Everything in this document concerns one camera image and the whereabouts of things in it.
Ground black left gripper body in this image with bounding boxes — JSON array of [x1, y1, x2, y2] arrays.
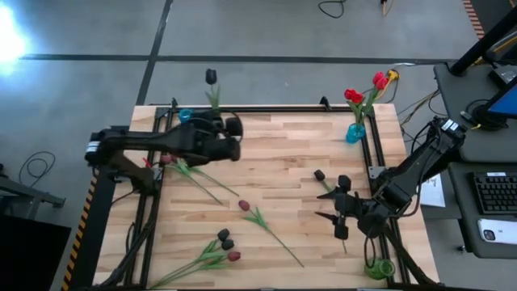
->
[[177, 116, 245, 167]]

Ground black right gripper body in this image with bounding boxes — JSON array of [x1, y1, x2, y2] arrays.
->
[[334, 175, 367, 240]]

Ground green glass vase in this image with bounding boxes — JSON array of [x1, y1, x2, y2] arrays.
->
[[364, 258, 397, 280]]

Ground white paper sheet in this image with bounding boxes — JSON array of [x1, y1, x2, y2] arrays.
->
[[419, 173, 446, 209]]

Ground grey desk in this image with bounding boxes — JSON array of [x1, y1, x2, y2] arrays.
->
[[434, 62, 517, 162], [448, 161, 517, 259]]

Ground black keyboard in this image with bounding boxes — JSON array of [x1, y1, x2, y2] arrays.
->
[[472, 171, 517, 216]]

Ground black platform with hazard stripes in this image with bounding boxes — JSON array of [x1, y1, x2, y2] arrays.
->
[[60, 124, 130, 291]]

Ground white phone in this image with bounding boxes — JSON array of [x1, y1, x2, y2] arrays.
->
[[477, 217, 517, 246]]

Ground monitor with blue screen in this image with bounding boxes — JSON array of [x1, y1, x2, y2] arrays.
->
[[484, 82, 517, 120]]

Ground grey metal stand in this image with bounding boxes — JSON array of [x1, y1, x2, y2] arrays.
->
[[0, 163, 66, 221]]

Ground black power adapter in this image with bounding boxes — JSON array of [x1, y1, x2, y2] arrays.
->
[[488, 64, 517, 85]]

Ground black box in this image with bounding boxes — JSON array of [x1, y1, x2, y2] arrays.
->
[[0, 213, 73, 291]]

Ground silver bracket plate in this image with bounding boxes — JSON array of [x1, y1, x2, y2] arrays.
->
[[367, 165, 389, 181]]

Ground black cable bundle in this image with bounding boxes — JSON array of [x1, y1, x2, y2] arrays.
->
[[96, 220, 158, 289]]

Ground black coiled cable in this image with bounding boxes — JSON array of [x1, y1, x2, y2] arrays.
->
[[464, 99, 506, 131]]

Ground black floor cable loop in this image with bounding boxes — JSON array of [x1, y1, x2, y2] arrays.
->
[[18, 151, 57, 189]]

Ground black diagonal post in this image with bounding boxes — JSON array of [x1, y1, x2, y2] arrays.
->
[[449, 6, 517, 77]]

